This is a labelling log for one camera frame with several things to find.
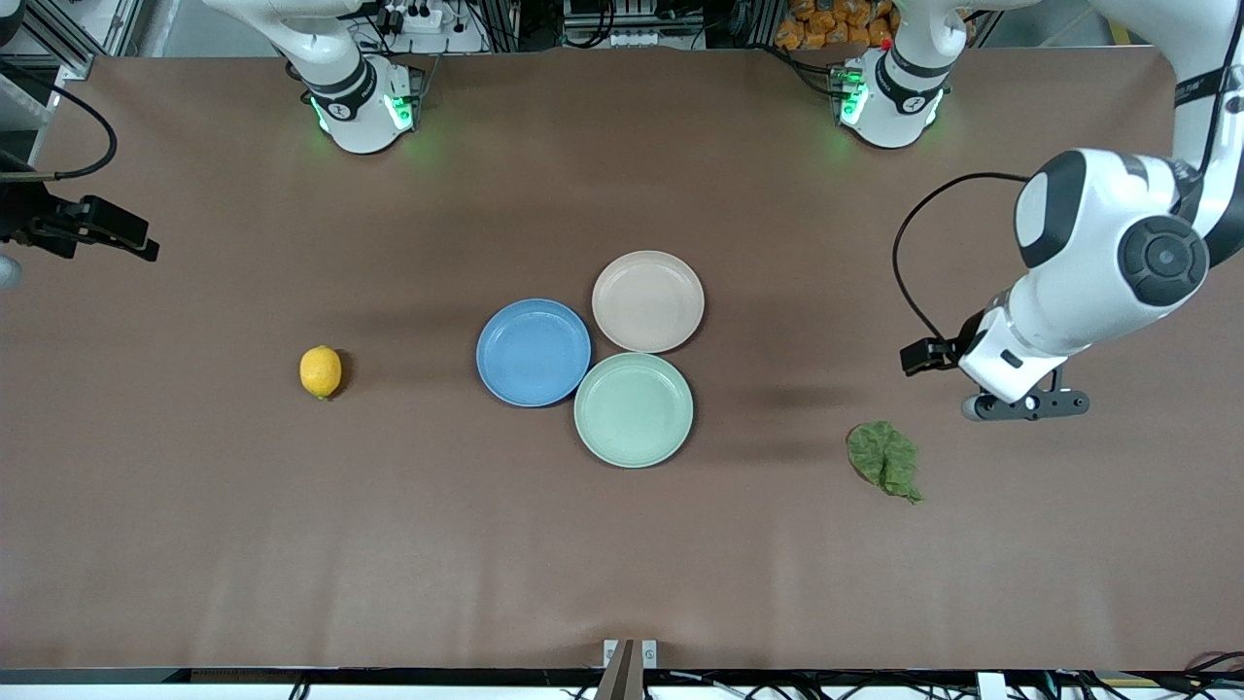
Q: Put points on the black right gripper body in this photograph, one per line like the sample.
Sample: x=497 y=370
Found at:
x=39 y=226

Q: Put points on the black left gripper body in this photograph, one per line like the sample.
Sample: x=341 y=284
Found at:
x=935 y=353

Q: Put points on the green lettuce leaf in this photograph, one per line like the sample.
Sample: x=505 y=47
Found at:
x=882 y=457

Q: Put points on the yellow lemon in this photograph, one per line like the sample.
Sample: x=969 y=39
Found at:
x=321 y=371

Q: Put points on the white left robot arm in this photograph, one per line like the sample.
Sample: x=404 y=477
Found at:
x=1088 y=253

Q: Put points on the beige pink round plate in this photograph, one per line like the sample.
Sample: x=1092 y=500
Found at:
x=648 y=301

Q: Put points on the pale green round plate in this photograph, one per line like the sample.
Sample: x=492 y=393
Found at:
x=634 y=410

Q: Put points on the pile of orange packets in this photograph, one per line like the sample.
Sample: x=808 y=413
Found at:
x=826 y=24

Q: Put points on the white power strip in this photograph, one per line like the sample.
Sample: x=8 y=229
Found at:
x=423 y=15

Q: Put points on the brown table cover sheet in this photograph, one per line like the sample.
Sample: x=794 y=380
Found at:
x=622 y=564

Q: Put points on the blue round plate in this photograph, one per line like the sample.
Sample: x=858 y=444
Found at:
x=533 y=352

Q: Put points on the aluminium frame extrusion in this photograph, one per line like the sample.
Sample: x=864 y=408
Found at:
x=68 y=44

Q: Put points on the small metal bracket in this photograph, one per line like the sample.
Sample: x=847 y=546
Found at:
x=649 y=653

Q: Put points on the grey brown post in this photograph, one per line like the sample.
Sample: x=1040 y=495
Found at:
x=619 y=681

